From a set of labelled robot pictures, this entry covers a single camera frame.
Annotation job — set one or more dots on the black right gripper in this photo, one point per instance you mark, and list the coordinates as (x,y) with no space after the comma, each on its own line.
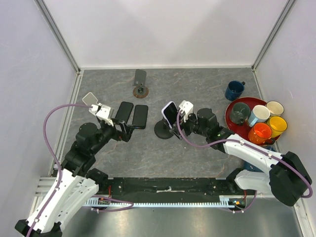
(184,125)

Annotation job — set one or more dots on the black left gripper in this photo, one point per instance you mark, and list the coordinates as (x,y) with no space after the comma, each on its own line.
(127,129)

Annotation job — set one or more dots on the black clamp phone stand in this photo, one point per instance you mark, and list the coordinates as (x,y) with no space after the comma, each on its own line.
(161,130)

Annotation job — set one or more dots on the black phone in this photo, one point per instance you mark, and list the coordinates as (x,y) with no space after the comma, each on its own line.
(140,116)
(124,111)

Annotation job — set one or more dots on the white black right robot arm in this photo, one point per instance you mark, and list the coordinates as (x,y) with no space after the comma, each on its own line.
(283,175)

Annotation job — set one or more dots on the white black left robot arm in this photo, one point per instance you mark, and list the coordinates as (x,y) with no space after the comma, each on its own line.
(76,181)

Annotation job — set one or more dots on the round wooden base phone stand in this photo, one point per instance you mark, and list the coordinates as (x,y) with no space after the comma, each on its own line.
(140,90)

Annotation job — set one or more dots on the white metal phone stand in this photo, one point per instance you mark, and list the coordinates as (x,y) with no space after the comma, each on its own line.
(89,99)

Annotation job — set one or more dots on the red round tray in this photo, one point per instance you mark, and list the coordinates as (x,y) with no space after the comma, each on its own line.
(242,130)

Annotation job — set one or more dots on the grey green mug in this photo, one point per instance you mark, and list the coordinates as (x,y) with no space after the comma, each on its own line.
(239,113)

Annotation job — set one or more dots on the dark blue mug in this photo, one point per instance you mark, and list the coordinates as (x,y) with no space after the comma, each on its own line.
(234,90)

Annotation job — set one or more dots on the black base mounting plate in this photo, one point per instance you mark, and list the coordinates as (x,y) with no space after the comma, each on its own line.
(168,190)

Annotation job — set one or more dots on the orange mug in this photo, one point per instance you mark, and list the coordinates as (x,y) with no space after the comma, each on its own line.
(261,134)

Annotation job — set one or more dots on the white light blue mug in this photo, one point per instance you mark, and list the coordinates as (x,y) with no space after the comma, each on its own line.
(258,114)

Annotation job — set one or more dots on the yellow mug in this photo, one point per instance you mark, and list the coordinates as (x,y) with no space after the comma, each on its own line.
(278,125)

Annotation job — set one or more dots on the cream mug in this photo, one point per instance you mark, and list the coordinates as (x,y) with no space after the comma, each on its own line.
(275,108)

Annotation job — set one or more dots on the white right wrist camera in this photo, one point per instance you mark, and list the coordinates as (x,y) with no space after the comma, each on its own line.
(186,108)

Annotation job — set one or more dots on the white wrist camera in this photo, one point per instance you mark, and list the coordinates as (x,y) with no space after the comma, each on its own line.
(102,112)
(186,108)

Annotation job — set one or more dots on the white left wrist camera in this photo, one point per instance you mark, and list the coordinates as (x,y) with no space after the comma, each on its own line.
(102,112)

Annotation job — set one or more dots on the grey slotted cable duct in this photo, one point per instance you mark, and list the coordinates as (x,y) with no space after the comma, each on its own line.
(224,202)

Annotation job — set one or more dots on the aluminium frame post left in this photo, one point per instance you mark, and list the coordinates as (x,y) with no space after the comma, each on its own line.
(57,33)

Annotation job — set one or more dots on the aluminium frame post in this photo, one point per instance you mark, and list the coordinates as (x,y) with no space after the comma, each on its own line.
(57,33)
(273,33)

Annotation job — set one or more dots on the aluminium frame post right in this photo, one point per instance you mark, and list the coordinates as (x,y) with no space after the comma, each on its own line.
(273,33)

